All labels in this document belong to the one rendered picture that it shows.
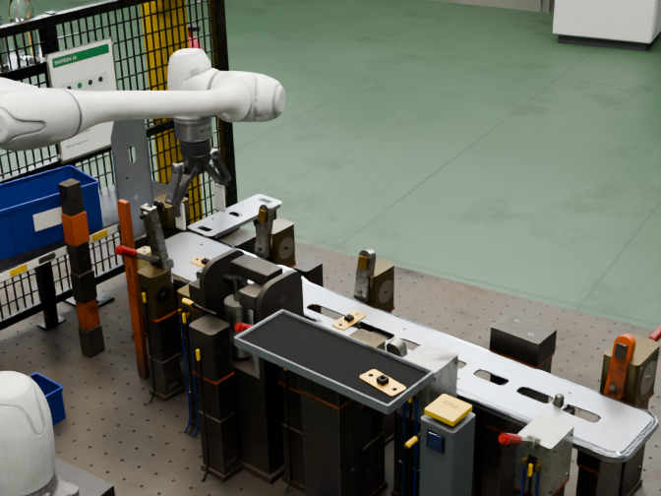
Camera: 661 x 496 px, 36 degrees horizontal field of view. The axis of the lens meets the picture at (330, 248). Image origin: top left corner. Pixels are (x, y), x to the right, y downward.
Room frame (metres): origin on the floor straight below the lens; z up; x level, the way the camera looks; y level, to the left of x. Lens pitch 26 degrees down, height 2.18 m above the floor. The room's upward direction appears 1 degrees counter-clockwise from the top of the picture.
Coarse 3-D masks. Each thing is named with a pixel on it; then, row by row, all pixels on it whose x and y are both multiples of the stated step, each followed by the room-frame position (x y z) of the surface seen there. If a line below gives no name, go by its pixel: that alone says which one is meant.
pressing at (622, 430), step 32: (192, 256) 2.37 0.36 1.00; (256, 256) 2.37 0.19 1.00; (320, 288) 2.18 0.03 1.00; (320, 320) 2.02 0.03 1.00; (384, 320) 2.02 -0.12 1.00; (480, 352) 1.87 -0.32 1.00; (480, 384) 1.76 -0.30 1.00; (512, 384) 1.75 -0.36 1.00; (544, 384) 1.75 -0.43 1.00; (576, 384) 1.75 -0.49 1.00; (512, 416) 1.64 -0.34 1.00; (608, 416) 1.63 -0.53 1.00; (640, 416) 1.63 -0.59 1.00; (576, 448) 1.55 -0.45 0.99; (608, 448) 1.54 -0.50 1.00
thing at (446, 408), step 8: (440, 400) 1.47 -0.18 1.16; (448, 400) 1.47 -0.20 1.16; (456, 400) 1.47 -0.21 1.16; (432, 408) 1.45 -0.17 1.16; (440, 408) 1.45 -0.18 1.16; (448, 408) 1.45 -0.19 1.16; (456, 408) 1.44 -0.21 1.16; (464, 408) 1.44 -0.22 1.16; (432, 416) 1.44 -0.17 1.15; (440, 416) 1.43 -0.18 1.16; (448, 416) 1.42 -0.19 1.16; (456, 416) 1.42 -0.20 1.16; (464, 416) 1.44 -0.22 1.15
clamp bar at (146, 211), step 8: (144, 208) 2.20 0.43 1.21; (152, 208) 2.19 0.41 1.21; (160, 208) 2.22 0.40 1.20; (144, 216) 2.18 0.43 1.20; (152, 216) 2.19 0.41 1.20; (152, 224) 2.19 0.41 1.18; (160, 224) 2.20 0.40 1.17; (152, 232) 2.19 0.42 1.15; (160, 232) 2.20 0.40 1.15; (152, 240) 2.20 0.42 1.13; (160, 240) 2.20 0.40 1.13; (152, 248) 2.21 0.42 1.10; (160, 248) 2.20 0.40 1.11; (160, 256) 2.20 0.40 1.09
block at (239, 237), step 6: (228, 234) 2.54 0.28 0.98; (234, 234) 2.54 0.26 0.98; (240, 234) 2.54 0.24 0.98; (246, 234) 2.53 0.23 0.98; (252, 234) 2.53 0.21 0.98; (222, 240) 2.50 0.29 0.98; (228, 240) 2.50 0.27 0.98; (234, 240) 2.50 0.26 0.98; (240, 240) 2.50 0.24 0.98; (246, 240) 2.50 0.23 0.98; (252, 240) 2.51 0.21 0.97; (234, 246) 2.47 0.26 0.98; (240, 246) 2.48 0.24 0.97; (246, 246) 2.49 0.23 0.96; (252, 246) 2.51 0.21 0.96; (252, 252) 2.51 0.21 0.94
